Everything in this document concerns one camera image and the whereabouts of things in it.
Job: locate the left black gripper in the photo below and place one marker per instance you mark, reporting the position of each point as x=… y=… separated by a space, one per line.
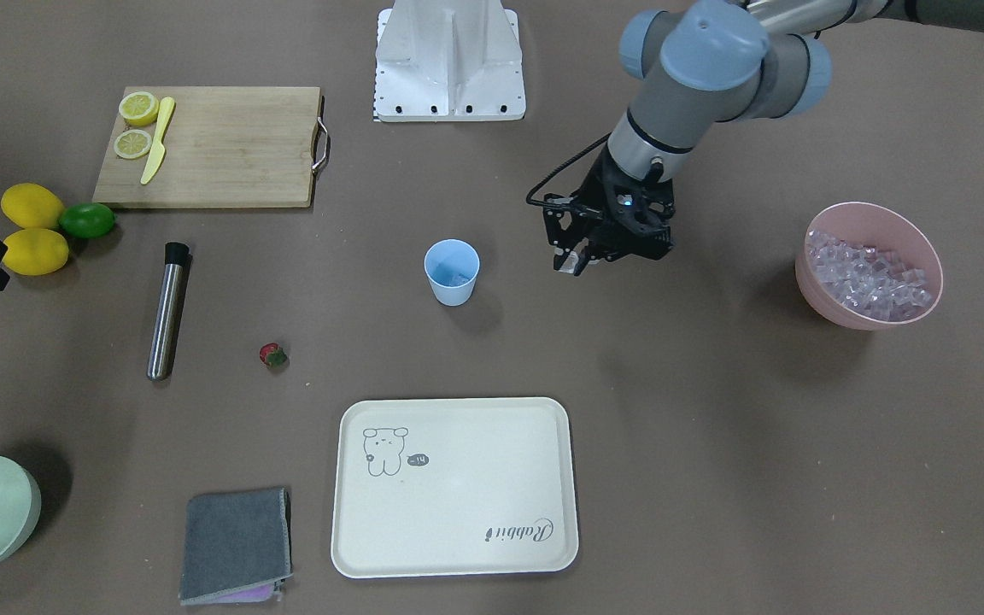
x=601 y=193

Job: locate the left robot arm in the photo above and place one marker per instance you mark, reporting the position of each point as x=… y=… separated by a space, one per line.
x=718 y=61

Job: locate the light blue plastic cup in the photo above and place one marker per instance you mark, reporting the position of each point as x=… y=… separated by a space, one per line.
x=451 y=267

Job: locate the pink bowl of ice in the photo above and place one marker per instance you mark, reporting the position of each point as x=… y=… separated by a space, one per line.
x=866 y=267

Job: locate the cream rabbit tray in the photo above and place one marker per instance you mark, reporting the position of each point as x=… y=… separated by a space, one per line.
x=480 y=486

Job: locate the red strawberry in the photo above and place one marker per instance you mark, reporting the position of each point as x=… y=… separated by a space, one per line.
x=273 y=355

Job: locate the wooden cutting board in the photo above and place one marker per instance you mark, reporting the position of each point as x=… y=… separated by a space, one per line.
x=227 y=147

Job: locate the steel muddler black tip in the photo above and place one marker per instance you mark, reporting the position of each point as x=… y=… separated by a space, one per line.
x=166 y=323

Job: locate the yellow plastic knife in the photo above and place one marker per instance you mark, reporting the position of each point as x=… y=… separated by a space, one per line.
x=158 y=149

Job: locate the grey folded cloth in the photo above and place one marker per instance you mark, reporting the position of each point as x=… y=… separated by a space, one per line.
x=236 y=548

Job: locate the lemon half slice two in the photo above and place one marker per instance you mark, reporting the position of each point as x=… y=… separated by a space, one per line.
x=132 y=144

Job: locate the lemon half slice one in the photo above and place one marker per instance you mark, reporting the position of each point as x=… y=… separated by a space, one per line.
x=139 y=109

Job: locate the green lime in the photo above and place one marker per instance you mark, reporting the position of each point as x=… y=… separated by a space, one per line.
x=87 y=220

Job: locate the yellow lemon two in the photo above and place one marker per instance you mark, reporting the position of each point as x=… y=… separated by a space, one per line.
x=35 y=251

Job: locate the yellow lemon one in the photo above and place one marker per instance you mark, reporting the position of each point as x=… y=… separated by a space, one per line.
x=32 y=205

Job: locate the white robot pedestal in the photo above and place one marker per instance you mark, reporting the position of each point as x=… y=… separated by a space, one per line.
x=448 y=61

